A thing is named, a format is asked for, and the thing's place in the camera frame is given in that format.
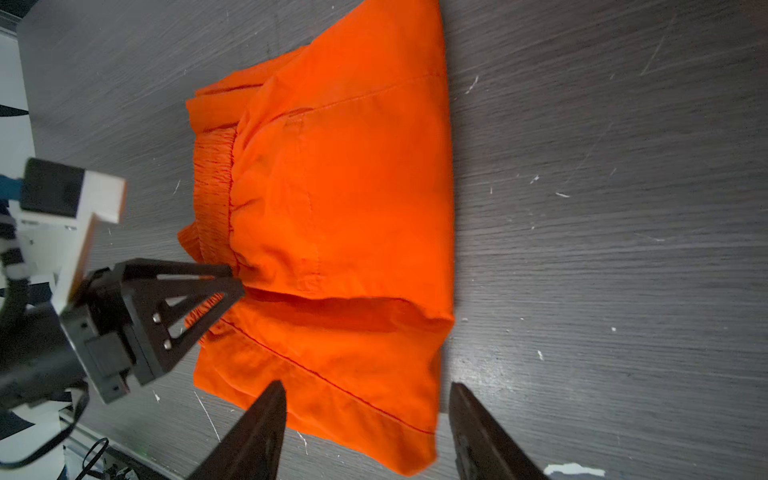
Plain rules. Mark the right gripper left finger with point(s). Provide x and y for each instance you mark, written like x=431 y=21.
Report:
x=252 y=448

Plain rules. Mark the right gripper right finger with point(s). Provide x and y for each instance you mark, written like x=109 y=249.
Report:
x=483 y=448

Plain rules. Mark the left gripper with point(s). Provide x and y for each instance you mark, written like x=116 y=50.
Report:
x=142 y=317

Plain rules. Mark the orange shorts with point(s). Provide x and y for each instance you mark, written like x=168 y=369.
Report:
x=323 y=178

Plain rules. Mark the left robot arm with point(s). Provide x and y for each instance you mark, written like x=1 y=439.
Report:
x=37 y=360

